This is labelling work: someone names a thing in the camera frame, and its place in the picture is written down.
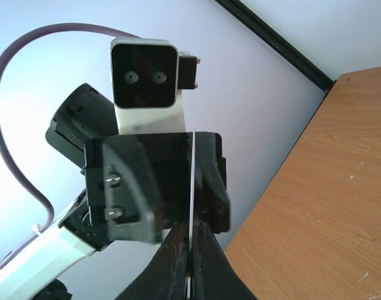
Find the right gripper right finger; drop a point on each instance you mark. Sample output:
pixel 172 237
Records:
pixel 213 276

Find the red white credit card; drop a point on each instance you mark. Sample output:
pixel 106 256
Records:
pixel 191 214

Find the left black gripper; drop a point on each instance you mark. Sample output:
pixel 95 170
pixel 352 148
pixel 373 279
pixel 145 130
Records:
pixel 136 185

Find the black aluminium frame rail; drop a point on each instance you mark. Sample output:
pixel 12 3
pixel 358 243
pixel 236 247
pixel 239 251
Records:
pixel 279 44

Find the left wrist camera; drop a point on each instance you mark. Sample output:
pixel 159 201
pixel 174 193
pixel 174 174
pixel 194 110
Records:
pixel 148 77

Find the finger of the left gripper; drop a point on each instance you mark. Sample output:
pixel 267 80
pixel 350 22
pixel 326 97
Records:
pixel 212 201

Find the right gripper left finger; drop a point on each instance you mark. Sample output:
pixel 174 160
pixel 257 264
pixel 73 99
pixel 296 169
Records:
pixel 165 276

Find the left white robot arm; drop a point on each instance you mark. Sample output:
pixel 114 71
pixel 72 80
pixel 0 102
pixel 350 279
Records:
pixel 33 272

